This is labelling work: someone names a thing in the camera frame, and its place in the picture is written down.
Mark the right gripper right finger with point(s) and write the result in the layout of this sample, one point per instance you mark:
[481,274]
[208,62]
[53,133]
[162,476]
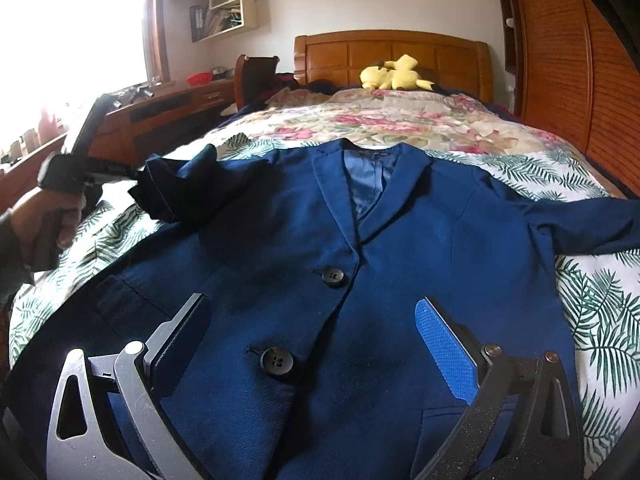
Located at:
[519,421]

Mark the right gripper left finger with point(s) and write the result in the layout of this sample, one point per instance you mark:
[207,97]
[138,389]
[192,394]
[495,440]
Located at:
[106,420]

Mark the wooden headboard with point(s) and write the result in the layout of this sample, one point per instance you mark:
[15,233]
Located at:
[339,57]

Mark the red bowl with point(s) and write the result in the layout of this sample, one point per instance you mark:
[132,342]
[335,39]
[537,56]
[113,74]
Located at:
[199,79]

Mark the person's left hand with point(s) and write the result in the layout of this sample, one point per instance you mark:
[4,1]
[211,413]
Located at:
[28,213]

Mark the wooden slatted wardrobe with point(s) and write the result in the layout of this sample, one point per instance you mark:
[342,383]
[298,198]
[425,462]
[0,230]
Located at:
[574,78]

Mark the floral quilt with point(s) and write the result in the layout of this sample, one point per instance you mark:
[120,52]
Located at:
[457,123]

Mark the white wall shelf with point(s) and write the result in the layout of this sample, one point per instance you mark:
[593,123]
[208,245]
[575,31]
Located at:
[222,18]

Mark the long wooden desk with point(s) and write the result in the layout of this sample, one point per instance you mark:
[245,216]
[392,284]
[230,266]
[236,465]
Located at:
[161,124]

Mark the window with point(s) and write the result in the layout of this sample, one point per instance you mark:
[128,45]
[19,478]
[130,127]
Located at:
[58,55]

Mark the blue suit jacket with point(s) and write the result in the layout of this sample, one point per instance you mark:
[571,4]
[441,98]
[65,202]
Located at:
[313,261]

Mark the yellow plush toy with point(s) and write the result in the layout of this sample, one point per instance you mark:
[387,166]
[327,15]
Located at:
[395,75]

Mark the wooden chair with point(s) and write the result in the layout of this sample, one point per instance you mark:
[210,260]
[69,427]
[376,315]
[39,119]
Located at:
[253,75]

